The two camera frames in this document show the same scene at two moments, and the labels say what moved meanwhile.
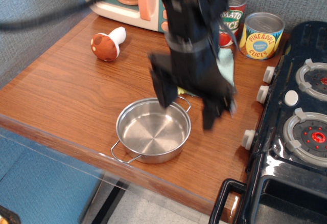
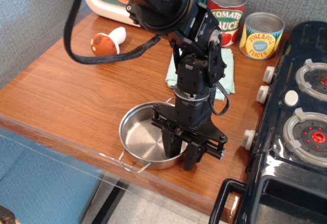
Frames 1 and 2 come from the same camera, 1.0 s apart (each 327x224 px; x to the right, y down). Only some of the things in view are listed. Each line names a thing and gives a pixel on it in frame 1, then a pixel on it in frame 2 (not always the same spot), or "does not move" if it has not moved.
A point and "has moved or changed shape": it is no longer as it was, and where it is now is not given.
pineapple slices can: x=262 y=35 does not move
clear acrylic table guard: x=45 y=179 does not move
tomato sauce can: x=231 y=19 does not move
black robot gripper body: x=193 y=62 to x=192 y=116
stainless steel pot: x=145 y=129 has moved or changed shape
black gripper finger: x=212 y=110 to x=193 y=154
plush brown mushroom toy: x=107 y=47 does not move
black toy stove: x=287 y=183 does not move
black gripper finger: x=167 y=90 to x=172 y=144
